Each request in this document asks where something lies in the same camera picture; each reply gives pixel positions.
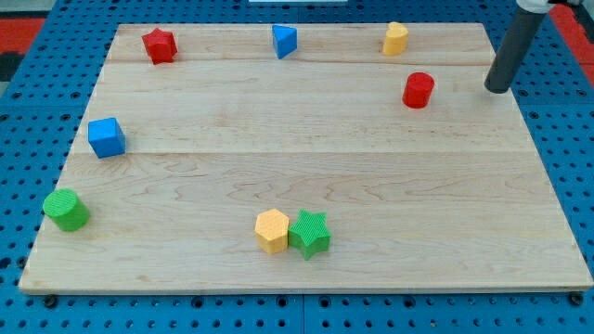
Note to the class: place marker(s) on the blue triangle block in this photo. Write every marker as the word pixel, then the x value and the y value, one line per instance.
pixel 285 40

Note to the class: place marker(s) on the red cylinder block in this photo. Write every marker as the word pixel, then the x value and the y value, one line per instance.
pixel 418 90

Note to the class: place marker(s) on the green star block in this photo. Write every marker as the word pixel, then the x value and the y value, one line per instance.
pixel 309 234

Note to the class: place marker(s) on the wooden board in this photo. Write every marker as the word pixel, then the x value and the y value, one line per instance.
pixel 451 198

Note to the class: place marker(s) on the blue cube block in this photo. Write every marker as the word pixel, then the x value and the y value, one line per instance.
pixel 106 137

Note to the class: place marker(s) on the green cylinder block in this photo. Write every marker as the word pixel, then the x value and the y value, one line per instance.
pixel 66 210

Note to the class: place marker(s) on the yellow hexagon block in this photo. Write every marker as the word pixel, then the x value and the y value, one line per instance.
pixel 271 231

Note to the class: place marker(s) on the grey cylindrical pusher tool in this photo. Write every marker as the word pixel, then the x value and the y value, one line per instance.
pixel 513 48

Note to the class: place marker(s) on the yellow heart block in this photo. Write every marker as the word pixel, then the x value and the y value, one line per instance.
pixel 395 39

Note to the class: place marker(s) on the red star block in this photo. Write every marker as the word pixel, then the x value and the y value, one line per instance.
pixel 160 46

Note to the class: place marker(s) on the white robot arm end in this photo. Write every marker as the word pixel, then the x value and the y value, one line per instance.
pixel 544 6

